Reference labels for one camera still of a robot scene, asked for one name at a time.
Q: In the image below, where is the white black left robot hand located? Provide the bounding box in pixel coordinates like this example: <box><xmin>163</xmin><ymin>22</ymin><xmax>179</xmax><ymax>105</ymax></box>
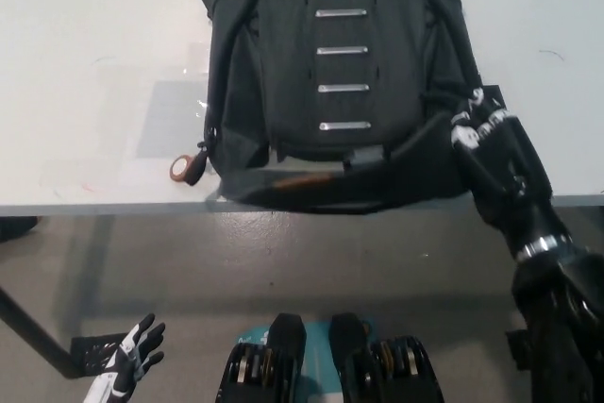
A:
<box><xmin>81</xmin><ymin>311</ymin><xmax>167</xmax><ymax>403</ymax></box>

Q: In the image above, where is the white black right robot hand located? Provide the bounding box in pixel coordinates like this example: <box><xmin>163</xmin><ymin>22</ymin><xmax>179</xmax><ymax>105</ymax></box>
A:
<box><xmin>449</xmin><ymin>86</ymin><xmax>571</xmax><ymax>259</ymax></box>

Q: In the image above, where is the dark grey backpack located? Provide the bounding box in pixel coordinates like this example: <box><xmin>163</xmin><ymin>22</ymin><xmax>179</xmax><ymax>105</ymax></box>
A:
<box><xmin>169</xmin><ymin>0</ymin><xmax>492</xmax><ymax>216</ymax></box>

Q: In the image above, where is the black floor foot plate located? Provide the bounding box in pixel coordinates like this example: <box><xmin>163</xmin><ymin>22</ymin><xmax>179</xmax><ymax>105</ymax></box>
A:
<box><xmin>503</xmin><ymin>327</ymin><xmax>532</xmax><ymax>372</ymax></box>
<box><xmin>69</xmin><ymin>334</ymin><xmax>125</xmax><ymax>372</ymax></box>

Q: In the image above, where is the black table leg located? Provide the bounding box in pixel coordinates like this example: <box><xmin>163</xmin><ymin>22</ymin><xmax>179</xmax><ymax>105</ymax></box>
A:
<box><xmin>0</xmin><ymin>283</ymin><xmax>81</xmax><ymax>381</ymax></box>

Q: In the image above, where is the dark shoe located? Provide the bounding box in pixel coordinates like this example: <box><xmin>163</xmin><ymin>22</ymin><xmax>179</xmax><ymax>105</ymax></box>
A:
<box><xmin>0</xmin><ymin>216</ymin><xmax>39</xmax><ymax>244</ymax></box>

